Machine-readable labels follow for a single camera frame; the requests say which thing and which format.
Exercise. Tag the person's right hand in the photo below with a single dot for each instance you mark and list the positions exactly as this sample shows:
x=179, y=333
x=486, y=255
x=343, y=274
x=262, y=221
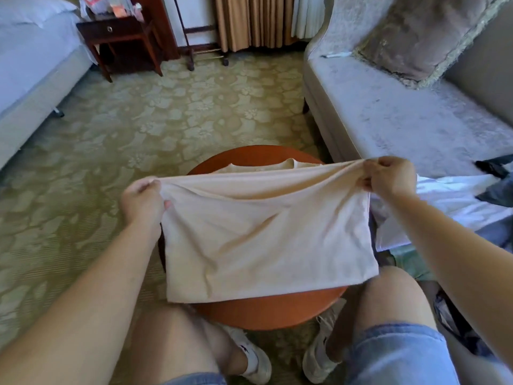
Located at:
x=391, y=178

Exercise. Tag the person's left hand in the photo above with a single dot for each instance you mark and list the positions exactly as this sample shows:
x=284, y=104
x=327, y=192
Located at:
x=144, y=203

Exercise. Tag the pile of clothes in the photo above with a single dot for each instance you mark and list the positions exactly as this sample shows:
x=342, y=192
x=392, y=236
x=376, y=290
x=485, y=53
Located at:
x=449, y=204

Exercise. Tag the plain beige T-shirt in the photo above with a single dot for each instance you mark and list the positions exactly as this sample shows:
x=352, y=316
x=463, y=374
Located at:
x=272, y=236

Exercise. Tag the person's left forearm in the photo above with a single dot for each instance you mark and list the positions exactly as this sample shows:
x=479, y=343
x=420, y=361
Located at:
x=72, y=308

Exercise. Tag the person's right forearm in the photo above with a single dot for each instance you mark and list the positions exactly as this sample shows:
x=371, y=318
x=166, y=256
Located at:
x=465, y=268

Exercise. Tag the person's right leg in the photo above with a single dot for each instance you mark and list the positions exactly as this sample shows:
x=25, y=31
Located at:
x=393, y=296

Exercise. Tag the grey velvet chaise sofa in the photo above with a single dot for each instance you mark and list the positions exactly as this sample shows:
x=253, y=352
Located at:
x=385, y=116

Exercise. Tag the small white flat object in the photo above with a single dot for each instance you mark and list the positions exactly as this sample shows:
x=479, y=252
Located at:
x=337, y=54

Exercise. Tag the brown fringed cushion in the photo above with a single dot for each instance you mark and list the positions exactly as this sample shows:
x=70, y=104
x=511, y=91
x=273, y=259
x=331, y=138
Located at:
x=425, y=32

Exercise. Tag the round wooden table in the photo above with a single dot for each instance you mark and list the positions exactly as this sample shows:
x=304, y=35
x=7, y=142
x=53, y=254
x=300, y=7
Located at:
x=256, y=312

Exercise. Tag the black valet stand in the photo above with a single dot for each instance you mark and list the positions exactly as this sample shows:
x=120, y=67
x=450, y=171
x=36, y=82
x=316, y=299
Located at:
x=200, y=52

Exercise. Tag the blue denim shorts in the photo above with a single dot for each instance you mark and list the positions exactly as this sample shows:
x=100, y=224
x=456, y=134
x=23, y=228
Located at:
x=401, y=353

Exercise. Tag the white bed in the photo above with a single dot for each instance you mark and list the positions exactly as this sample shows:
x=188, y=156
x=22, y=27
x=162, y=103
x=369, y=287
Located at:
x=32, y=68

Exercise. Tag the dark wooden nightstand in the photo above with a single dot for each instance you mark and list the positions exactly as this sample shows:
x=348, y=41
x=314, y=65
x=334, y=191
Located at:
x=116, y=29

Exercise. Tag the white sheer curtain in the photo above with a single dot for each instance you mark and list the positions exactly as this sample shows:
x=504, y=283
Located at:
x=309, y=16

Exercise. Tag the white sneaker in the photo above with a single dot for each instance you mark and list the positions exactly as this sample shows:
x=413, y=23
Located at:
x=319, y=357
x=256, y=361

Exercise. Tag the plain white plastic bag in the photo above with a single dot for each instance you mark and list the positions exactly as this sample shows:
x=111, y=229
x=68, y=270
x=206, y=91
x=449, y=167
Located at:
x=128, y=5

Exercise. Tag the white plastic bag red print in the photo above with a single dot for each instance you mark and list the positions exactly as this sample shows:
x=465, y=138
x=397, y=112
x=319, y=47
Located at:
x=94, y=4

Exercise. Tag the beige curtain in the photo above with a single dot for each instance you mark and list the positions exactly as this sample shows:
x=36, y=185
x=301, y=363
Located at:
x=252, y=20

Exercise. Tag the white pillow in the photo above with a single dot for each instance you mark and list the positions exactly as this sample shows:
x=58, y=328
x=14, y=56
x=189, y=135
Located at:
x=36, y=8

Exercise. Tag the dark wooden wall panel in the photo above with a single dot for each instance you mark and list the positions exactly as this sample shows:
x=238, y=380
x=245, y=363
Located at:
x=164, y=20

